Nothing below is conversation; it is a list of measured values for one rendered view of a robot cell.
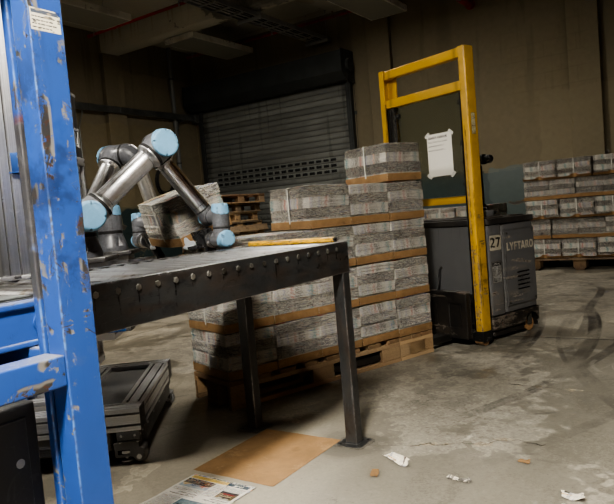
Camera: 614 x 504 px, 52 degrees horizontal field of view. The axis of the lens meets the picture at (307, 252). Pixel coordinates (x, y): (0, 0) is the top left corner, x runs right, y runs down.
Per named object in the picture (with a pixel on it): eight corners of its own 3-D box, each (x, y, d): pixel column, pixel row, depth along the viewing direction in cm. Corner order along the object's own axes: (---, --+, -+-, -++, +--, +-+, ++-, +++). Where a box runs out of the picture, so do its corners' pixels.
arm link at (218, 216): (204, 204, 277) (206, 229, 277) (214, 203, 267) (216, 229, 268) (221, 203, 281) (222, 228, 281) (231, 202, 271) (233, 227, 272)
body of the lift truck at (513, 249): (414, 331, 455) (405, 221, 450) (463, 318, 488) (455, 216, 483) (494, 342, 400) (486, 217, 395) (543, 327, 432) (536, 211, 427)
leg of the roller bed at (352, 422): (351, 438, 254) (338, 271, 249) (364, 440, 251) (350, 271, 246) (344, 443, 249) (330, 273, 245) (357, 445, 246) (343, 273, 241)
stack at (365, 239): (194, 397, 333) (179, 241, 328) (358, 352, 403) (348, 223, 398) (231, 411, 302) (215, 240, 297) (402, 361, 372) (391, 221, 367)
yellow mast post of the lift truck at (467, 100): (471, 330, 396) (451, 48, 385) (480, 328, 401) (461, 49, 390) (483, 332, 389) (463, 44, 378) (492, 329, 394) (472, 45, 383)
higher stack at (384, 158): (358, 353, 402) (341, 150, 394) (391, 344, 420) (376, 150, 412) (401, 361, 372) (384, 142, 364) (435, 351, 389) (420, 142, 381)
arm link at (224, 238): (235, 227, 271) (237, 247, 271) (223, 228, 280) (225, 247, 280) (219, 228, 266) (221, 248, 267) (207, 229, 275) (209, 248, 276)
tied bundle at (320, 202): (270, 232, 362) (267, 191, 361) (311, 227, 380) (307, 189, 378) (310, 230, 332) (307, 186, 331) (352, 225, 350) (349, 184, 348)
